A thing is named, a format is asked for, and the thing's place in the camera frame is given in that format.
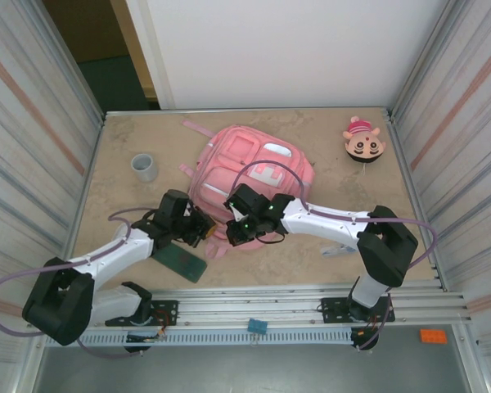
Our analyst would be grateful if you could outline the dark green pencil case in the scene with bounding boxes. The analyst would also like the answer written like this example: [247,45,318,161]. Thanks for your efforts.
[153,241,209,283]

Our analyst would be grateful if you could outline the pink student backpack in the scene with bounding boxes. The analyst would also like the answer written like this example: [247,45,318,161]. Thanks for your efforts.
[178,120,315,261]

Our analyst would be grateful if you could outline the clear plastic pen pack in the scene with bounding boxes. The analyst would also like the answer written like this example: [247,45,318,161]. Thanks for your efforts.
[321,244,355,259]

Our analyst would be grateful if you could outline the plush doll head toy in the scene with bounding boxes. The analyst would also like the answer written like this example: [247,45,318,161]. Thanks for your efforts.
[342,115,386,165]

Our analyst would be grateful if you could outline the grey metal lower shelf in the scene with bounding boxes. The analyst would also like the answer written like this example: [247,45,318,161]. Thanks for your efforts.
[32,325,474,393]

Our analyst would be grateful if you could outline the orange toy brick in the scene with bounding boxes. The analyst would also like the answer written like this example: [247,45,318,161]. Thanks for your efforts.
[420,329,448,344]

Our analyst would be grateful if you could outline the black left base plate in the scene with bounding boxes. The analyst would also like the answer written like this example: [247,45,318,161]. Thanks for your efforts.
[149,300,179,328]

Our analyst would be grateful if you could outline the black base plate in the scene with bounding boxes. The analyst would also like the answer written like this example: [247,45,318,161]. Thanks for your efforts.
[149,300,179,328]
[318,296,353,324]

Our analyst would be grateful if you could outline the aluminium mounting rail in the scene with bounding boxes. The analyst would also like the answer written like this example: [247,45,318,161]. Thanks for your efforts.
[71,282,474,327]

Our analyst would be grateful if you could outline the white slotted cable duct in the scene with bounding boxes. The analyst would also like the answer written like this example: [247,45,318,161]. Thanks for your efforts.
[83,329,355,346]

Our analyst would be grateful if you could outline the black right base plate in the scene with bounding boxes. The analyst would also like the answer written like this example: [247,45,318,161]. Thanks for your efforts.
[318,296,353,324]

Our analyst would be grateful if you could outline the tan door frame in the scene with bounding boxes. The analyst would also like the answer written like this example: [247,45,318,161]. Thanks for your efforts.
[108,0,160,100]

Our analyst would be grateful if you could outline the aluminium enclosure post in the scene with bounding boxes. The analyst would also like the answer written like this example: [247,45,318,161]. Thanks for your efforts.
[390,0,471,124]
[32,0,107,124]

